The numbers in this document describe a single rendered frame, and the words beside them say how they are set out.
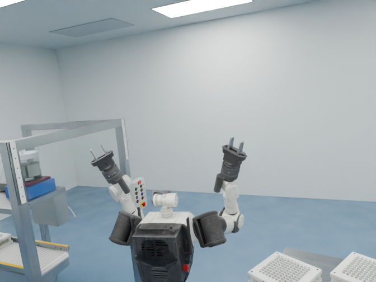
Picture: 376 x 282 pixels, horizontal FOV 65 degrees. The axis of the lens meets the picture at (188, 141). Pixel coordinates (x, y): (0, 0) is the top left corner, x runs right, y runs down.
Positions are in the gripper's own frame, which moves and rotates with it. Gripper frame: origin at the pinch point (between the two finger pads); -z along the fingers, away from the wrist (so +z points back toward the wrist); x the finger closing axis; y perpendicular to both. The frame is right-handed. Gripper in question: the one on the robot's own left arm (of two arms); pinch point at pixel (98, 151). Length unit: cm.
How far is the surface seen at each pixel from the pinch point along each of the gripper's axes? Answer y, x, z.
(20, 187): -13.7, -44.6, 0.4
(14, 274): -26, -83, 49
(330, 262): 56, 74, 97
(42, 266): -24, -67, 54
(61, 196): -38, -38, 25
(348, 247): -47, 165, 244
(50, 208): -36, -47, 28
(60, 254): -34, -59, 59
